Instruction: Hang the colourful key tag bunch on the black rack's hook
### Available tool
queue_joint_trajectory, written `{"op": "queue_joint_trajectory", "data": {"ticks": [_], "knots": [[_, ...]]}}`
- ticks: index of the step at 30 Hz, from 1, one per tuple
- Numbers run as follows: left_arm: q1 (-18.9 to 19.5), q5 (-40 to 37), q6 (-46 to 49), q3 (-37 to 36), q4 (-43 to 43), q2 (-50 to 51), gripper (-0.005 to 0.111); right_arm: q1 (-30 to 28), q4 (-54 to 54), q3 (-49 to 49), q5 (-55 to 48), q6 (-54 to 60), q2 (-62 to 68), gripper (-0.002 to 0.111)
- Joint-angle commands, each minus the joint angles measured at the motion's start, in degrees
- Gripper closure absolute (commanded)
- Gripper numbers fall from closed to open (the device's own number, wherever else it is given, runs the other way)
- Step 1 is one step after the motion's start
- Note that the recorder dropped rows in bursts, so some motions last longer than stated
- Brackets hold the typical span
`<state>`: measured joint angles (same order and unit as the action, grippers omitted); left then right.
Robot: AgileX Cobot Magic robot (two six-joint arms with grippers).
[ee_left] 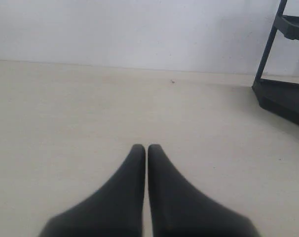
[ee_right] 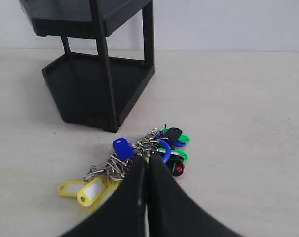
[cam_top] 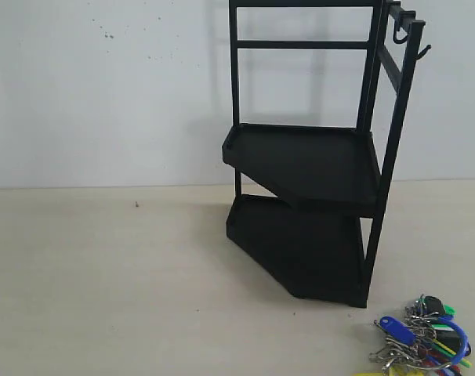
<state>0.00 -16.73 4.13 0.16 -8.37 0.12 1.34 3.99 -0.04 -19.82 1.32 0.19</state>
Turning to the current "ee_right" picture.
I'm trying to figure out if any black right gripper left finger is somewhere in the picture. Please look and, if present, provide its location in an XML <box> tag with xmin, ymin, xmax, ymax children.
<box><xmin>61</xmin><ymin>156</ymin><xmax>147</xmax><ymax>237</ymax></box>

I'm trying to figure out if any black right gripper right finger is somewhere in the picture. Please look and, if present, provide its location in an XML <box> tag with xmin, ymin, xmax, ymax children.
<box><xmin>147</xmin><ymin>155</ymin><xmax>242</xmax><ymax>237</ymax></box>

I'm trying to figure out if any colourful key tag bunch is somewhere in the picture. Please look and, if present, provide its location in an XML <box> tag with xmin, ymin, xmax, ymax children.
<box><xmin>57</xmin><ymin>126</ymin><xmax>190</xmax><ymax>212</ymax></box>

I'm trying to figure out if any black two-tier corner rack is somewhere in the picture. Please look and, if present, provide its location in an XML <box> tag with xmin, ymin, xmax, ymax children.
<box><xmin>20</xmin><ymin>0</ymin><xmax>155</xmax><ymax>133</ymax></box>

